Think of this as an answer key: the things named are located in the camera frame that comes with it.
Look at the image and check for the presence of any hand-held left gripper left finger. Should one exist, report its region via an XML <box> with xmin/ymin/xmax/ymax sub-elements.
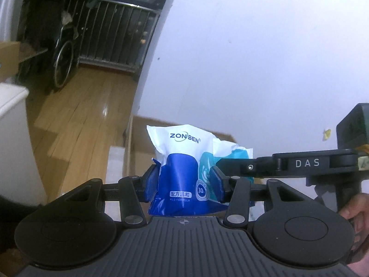
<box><xmin>59</xmin><ymin>162</ymin><xmax>161</xmax><ymax>227</ymax></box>

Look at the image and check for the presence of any metal railing gate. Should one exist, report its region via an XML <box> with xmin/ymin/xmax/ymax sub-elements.
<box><xmin>77</xmin><ymin>0</ymin><xmax>161</xmax><ymax>73</ymax></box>

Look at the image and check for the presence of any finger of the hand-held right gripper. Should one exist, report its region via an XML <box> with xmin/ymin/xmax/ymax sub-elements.
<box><xmin>216</xmin><ymin>157</ymin><xmax>278</xmax><ymax>178</ymax></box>

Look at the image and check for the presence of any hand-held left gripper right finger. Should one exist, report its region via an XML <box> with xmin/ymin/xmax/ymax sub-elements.
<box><xmin>210</xmin><ymin>165</ymin><xmax>316</xmax><ymax>228</ymax></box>

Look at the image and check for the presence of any white cabinet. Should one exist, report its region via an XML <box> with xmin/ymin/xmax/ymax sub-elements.
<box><xmin>0</xmin><ymin>82</ymin><xmax>48</xmax><ymax>206</ymax></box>

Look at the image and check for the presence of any small brown cardboard box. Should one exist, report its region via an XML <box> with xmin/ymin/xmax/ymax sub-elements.
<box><xmin>0</xmin><ymin>41</ymin><xmax>22</xmax><ymax>82</ymax></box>

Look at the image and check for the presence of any blue white wet wipes packet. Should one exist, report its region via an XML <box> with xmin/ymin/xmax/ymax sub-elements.
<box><xmin>146</xmin><ymin>123</ymin><xmax>253</xmax><ymax>217</ymax></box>

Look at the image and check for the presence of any white flat panel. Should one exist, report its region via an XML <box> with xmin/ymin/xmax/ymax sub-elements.
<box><xmin>105</xmin><ymin>145</ymin><xmax>128</xmax><ymax>221</ymax></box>

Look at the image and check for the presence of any large cardboard box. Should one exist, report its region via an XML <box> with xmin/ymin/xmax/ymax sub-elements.
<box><xmin>124</xmin><ymin>115</ymin><xmax>267</xmax><ymax>221</ymax></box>

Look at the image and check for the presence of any wheelchair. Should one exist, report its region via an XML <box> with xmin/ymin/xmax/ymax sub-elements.
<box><xmin>50</xmin><ymin>6</ymin><xmax>80</xmax><ymax>90</ymax></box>

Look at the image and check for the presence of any person's right hand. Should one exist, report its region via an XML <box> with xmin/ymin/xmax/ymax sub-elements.
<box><xmin>339</xmin><ymin>193</ymin><xmax>369</xmax><ymax>276</ymax></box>

